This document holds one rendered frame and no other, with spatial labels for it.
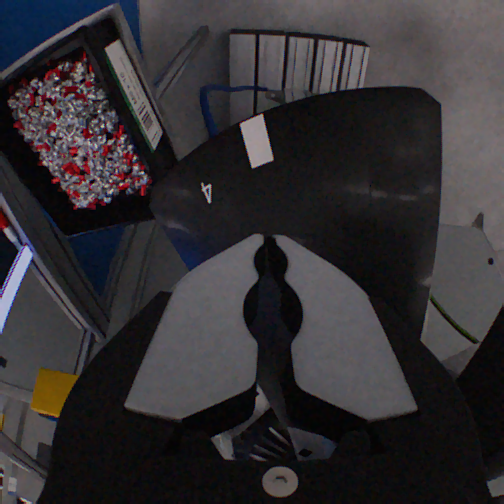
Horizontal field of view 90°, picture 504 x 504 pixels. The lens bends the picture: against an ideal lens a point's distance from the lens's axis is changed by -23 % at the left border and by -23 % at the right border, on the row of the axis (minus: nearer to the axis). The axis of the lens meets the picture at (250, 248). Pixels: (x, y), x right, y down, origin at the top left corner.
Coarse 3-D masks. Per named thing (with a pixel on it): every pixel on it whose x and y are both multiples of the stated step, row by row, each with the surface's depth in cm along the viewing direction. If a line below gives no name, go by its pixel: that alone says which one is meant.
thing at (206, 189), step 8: (200, 176) 23; (208, 176) 22; (200, 184) 23; (208, 184) 22; (216, 184) 22; (200, 192) 23; (208, 192) 22; (216, 192) 22; (200, 200) 23; (208, 200) 23; (216, 200) 22; (208, 208) 23; (216, 208) 22
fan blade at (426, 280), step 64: (320, 128) 18; (384, 128) 16; (192, 192) 23; (256, 192) 20; (320, 192) 18; (384, 192) 16; (192, 256) 25; (320, 256) 18; (384, 256) 17; (256, 320) 23
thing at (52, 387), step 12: (48, 372) 50; (60, 372) 50; (36, 384) 48; (48, 384) 48; (60, 384) 49; (72, 384) 49; (36, 396) 46; (48, 396) 47; (60, 396) 47; (36, 408) 45; (48, 408) 45; (60, 408) 46
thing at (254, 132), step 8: (248, 120) 20; (256, 120) 20; (248, 128) 20; (256, 128) 20; (264, 128) 19; (248, 136) 20; (256, 136) 20; (264, 136) 20; (248, 144) 20; (256, 144) 20; (264, 144) 20; (248, 152) 20; (256, 152) 20; (264, 152) 20; (256, 160) 20; (264, 160) 20
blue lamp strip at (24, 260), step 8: (24, 256) 40; (24, 264) 40; (16, 272) 38; (16, 280) 38; (8, 288) 36; (16, 288) 38; (8, 296) 36; (0, 304) 34; (8, 304) 36; (0, 312) 34; (0, 320) 34; (0, 328) 33
